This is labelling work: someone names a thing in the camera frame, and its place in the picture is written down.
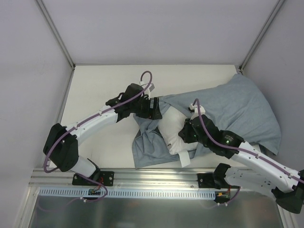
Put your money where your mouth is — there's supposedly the white pillow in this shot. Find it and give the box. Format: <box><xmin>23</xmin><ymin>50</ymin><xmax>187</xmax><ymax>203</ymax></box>
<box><xmin>158</xmin><ymin>106</ymin><xmax>198</xmax><ymax>167</ymax></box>

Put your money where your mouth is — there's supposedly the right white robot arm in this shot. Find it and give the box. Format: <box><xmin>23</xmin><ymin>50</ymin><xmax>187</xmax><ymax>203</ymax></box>
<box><xmin>178</xmin><ymin>114</ymin><xmax>304</xmax><ymax>214</ymax></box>

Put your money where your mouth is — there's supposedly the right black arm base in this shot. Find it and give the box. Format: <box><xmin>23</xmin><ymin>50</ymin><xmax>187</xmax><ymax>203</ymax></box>
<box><xmin>197</xmin><ymin>163</ymin><xmax>231</xmax><ymax>190</ymax></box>

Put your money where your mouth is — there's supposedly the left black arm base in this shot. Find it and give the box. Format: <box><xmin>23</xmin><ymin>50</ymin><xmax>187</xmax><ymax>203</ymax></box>
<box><xmin>72</xmin><ymin>168</ymin><xmax>115</xmax><ymax>187</ymax></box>

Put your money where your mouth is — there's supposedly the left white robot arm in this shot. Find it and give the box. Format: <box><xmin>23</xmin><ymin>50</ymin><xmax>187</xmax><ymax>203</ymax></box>
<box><xmin>43</xmin><ymin>81</ymin><xmax>162</xmax><ymax>185</ymax></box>

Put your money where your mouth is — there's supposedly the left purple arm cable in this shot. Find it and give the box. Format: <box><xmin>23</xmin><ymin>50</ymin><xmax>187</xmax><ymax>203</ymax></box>
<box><xmin>42</xmin><ymin>70</ymin><xmax>153</xmax><ymax>173</ymax></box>

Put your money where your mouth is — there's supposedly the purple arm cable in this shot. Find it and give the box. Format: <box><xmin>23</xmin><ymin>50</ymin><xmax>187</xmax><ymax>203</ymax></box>
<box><xmin>191</xmin><ymin>98</ymin><xmax>304</xmax><ymax>179</ymax></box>
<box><xmin>42</xmin><ymin>70</ymin><xmax>153</xmax><ymax>173</ymax></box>

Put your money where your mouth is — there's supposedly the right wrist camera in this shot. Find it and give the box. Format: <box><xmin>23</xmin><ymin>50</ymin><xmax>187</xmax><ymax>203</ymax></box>
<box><xmin>188</xmin><ymin>104</ymin><xmax>206</xmax><ymax>120</ymax></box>

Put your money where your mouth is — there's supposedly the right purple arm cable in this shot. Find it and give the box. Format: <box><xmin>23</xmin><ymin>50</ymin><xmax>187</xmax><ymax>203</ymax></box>
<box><xmin>191</xmin><ymin>98</ymin><xmax>304</xmax><ymax>179</ymax></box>

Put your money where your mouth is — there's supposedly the aluminium mounting rail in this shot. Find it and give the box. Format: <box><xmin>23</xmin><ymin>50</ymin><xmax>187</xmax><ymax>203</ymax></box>
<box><xmin>28</xmin><ymin>168</ymin><xmax>215</xmax><ymax>190</ymax></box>

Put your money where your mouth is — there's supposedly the white slotted cable duct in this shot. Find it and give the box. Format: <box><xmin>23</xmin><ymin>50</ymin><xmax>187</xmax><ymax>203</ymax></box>
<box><xmin>39</xmin><ymin>187</ymin><xmax>216</xmax><ymax>200</ymax></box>

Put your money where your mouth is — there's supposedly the left aluminium frame post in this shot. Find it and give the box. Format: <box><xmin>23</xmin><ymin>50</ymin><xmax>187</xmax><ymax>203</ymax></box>
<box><xmin>34</xmin><ymin>0</ymin><xmax>76</xmax><ymax>70</ymax></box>

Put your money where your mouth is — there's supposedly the aluminium frame post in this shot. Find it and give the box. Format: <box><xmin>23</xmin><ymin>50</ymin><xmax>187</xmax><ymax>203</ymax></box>
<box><xmin>238</xmin><ymin>0</ymin><xmax>287</xmax><ymax>74</ymax></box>
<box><xmin>34</xmin><ymin>0</ymin><xmax>76</xmax><ymax>70</ymax></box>

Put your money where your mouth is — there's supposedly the right aluminium frame post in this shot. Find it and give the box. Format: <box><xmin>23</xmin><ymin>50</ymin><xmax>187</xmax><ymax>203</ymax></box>
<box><xmin>238</xmin><ymin>0</ymin><xmax>287</xmax><ymax>74</ymax></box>

